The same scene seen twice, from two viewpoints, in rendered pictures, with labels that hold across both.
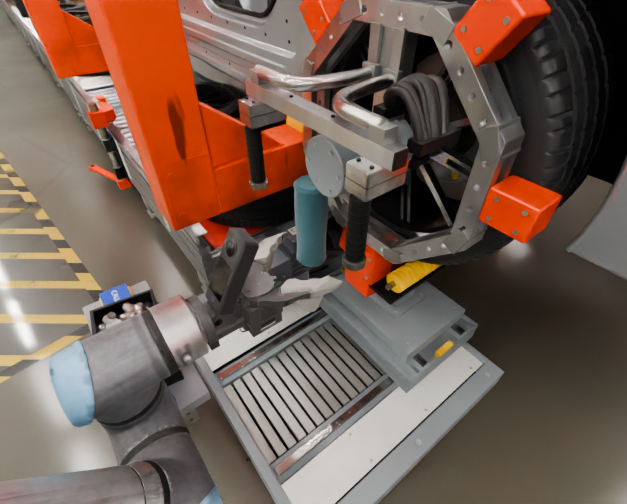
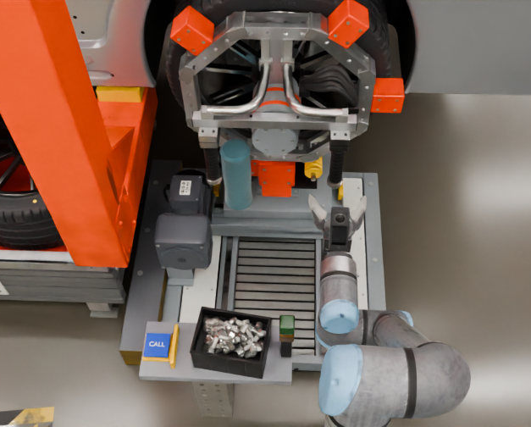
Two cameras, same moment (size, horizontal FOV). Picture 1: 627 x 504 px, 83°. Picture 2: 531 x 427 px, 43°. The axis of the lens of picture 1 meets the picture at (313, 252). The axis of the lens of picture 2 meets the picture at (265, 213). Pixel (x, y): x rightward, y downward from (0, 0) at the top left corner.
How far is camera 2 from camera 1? 1.40 m
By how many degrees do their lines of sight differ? 34
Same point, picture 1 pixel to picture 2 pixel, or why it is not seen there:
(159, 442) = (368, 315)
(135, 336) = (345, 280)
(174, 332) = (351, 268)
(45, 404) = not seen: outside the picture
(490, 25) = (351, 32)
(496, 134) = (370, 74)
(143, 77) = (98, 166)
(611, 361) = (417, 110)
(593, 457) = (450, 183)
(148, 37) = (94, 135)
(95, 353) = (344, 296)
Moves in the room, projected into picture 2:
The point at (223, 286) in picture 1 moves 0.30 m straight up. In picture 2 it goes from (344, 236) to (356, 160)
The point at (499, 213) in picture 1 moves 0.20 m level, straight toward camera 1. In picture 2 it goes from (383, 105) to (412, 157)
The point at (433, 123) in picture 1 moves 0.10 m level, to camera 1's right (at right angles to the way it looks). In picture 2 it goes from (353, 93) to (375, 71)
